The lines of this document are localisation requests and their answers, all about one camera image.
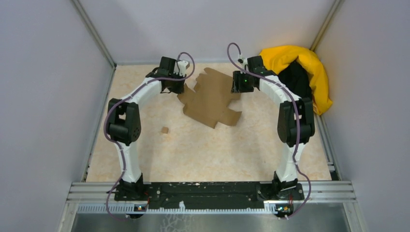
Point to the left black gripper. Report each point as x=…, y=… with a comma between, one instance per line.
x=180, y=89

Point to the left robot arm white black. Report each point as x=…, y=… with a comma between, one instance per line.
x=122, y=125

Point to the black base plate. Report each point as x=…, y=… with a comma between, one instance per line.
x=206, y=195

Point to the aluminium front rail frame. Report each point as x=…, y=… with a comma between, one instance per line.
x=318, y=206

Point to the small brown cardboard scrap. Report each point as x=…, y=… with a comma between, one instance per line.
x=165, y=130

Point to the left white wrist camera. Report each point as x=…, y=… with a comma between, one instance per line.
x=182, y=66

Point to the black cloth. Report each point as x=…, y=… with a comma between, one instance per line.
x=295, y=78

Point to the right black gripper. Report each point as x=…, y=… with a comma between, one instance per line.
x=237, y=85

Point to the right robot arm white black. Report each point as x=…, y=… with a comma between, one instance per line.
x=295, y=124

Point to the right corner aluminium post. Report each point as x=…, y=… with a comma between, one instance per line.
x=326, y=24

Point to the brown cardboard box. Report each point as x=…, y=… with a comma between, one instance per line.
x=208, y=102

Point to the yellow cloth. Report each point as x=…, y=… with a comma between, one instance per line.
x=279, y=58

